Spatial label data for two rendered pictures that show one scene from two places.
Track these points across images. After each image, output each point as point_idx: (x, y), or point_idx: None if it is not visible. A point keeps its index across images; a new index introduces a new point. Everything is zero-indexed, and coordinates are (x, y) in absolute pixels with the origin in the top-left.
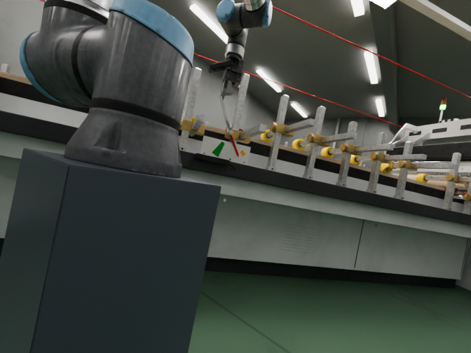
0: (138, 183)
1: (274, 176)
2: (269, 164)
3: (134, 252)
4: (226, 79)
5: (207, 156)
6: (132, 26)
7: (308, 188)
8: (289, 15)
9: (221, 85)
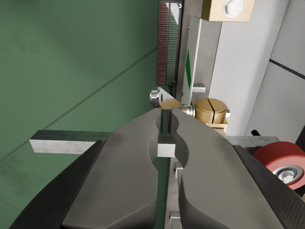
0: None
1: (168, 163)
2: (179, 172)
3: None
4: (33, 203)
5: (157, 32)
6: None
7: (164, 199)
8: None
9: (276, 199)
